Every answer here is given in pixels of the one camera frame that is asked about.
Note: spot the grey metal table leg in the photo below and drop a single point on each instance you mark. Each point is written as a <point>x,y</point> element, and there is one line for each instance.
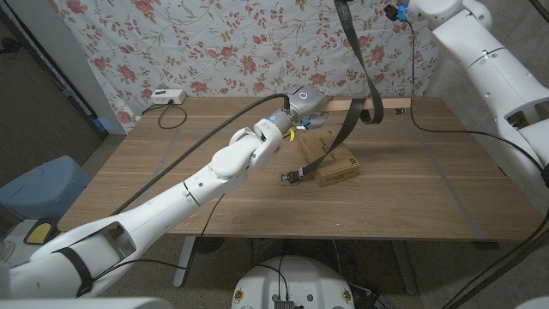
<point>185,266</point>
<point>405,270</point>

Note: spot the floral backdrop cloth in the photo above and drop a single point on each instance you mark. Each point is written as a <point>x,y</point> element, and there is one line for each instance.
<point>193,43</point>

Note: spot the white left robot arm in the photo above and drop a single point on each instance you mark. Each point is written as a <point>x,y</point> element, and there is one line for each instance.
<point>150,214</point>

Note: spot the brown cardboard package box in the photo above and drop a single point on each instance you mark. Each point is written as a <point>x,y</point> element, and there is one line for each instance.
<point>334,169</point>

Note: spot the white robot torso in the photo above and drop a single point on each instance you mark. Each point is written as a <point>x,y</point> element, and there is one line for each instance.
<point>309,279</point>

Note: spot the wooden slat clip hanger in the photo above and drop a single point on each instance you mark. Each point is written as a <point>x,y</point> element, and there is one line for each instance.
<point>394,103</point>

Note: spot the white power strip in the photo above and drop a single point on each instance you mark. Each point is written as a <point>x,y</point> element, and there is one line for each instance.
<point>167,97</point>

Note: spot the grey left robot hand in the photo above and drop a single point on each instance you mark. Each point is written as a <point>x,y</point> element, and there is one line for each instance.
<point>309,103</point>

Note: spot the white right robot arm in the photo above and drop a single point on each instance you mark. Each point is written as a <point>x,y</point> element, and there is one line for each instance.
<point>493,64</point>

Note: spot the yellow black slipper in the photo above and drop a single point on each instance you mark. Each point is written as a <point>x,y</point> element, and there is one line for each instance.
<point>38,234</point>

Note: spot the dark brown leather belt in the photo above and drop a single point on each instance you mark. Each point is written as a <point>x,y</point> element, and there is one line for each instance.
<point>354,43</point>

